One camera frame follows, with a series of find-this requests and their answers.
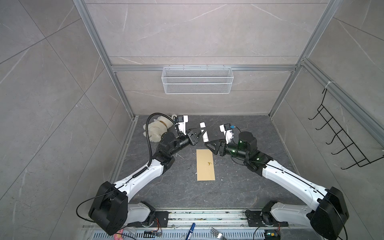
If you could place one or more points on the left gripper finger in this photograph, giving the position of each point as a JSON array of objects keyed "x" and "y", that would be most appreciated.
[
  {"x": 203, "y": 135},
  {"x": 193, "y": 131}
]

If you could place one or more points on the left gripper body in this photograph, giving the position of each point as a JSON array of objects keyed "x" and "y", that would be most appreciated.
[{"x": 191, "y": 139}]

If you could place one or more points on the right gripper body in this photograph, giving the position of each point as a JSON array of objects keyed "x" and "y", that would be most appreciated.
[{"x": 223, "y": 151}]

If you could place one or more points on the white glue stick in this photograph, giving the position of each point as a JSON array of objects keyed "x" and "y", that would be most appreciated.
[{"x": 203, "y": 126}]

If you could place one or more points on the yellow envelope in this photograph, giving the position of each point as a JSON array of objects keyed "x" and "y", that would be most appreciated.
[{"x": 205, "y": 166}]

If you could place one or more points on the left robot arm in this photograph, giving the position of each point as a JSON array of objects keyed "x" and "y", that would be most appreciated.
[{"x": 111, "y": 208}]

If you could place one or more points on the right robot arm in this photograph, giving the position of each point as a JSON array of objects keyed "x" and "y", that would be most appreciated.
[{"x": 324, "y": 210}]

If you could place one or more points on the white teddy bear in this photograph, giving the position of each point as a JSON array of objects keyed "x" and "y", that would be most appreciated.
[{"x": 158, "y": 127}]

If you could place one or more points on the silver fork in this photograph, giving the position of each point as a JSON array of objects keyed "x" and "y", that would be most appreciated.
[{"x": 217, "y": 234}]

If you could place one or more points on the blue marker pen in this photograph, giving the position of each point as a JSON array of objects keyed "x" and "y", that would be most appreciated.
[{"x": 190, "y": 232}]

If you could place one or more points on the pink object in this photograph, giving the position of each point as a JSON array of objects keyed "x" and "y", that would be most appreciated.
[{"x": 118, "y": 235}]

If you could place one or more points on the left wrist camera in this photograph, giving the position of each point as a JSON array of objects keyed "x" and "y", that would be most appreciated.
[{"x": 181, "y": 123}]

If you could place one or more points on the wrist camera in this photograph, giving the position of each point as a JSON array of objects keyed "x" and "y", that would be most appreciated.
[
  {"x": 181, "y": 123},
  {"x": 228, "y": 131}
]

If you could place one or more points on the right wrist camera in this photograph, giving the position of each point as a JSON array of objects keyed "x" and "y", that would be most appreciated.
[{"x": 228, "y": 131}]

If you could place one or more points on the white wire mesh basket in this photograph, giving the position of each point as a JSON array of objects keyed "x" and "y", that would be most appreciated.
[{"x": 199, "y": 80}]

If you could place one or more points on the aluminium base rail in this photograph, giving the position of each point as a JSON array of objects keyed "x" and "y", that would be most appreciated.
[{"x": 234, "y": 224}]

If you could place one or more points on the black wire hook rack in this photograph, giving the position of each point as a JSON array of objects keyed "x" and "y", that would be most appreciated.
[{"x": 339, "y": 133}]

